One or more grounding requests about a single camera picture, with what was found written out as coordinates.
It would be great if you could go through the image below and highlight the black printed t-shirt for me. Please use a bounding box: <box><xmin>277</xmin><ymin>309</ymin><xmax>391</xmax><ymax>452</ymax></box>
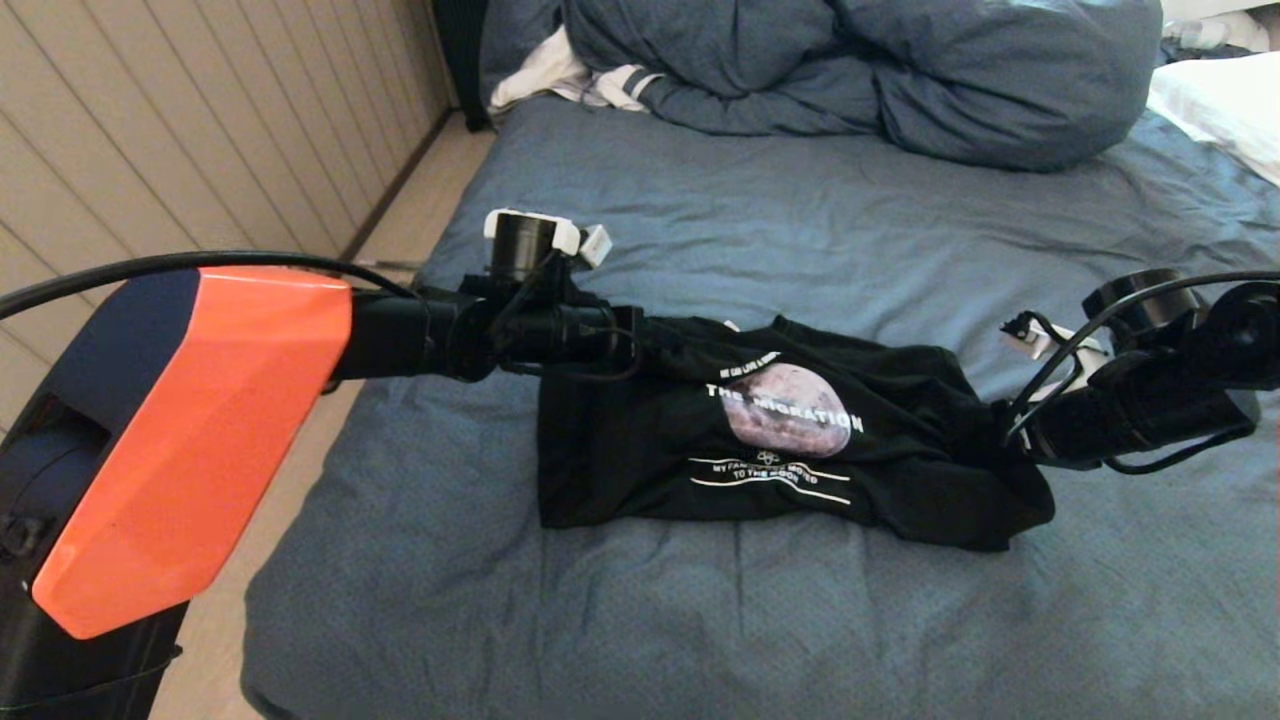
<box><xmin>537</xmin><ymin>315</ymin><xmax>1056</xmax><ymax>553</ymax></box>

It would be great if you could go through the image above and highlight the white striped garment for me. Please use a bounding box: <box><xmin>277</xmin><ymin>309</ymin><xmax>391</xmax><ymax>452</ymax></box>
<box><xmin>488</xmin><ymin>25</ymin><xmax>663</xmax><ymax>113</ymax></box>

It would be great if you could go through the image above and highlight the blue bed sheet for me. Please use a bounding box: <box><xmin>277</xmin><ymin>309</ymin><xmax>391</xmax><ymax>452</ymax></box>
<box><xmin>240</xmin><ymin>90</ymin><xmax>1280</xmax><ymax>720</ymax></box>

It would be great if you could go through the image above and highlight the black bedside furniture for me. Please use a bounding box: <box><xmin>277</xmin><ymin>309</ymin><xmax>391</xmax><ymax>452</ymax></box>
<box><xmin>432</xmin><ymin>0</ymin><xmax>493</xmax><ymax>131</ymax></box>

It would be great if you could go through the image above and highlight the white pillow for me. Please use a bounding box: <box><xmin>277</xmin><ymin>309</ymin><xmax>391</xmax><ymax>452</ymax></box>
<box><xmin>1148</xmin><ymin>55</ymin><xmax>1280</xmax><ymax>189</ymax></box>

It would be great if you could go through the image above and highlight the crumpled blue duvet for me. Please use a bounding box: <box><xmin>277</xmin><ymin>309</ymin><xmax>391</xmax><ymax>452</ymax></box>
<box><xmin>480</xmin><ymin>0</ymin><xmax>1163</xmax><ymax>173</ymax></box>

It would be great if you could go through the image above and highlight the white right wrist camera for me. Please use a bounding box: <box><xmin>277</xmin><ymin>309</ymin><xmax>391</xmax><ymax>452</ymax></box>
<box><xmin>1000</xmin><ymin>312</ymin><xmax>1113</xmax><ymax>401</ymax></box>

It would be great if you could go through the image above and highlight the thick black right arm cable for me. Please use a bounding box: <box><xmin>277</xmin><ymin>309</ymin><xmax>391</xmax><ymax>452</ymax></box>
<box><xmin>1000</xmin><ymin>270</ymin><xmax>1280</xmax><ymax>477</ymax></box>

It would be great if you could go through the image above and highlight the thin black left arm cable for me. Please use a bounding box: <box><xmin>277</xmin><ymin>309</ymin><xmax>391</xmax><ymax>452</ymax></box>
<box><xmin>0</xmin><ymin>250</ymin><xmax>421</xmax><ymax>321</ymax></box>

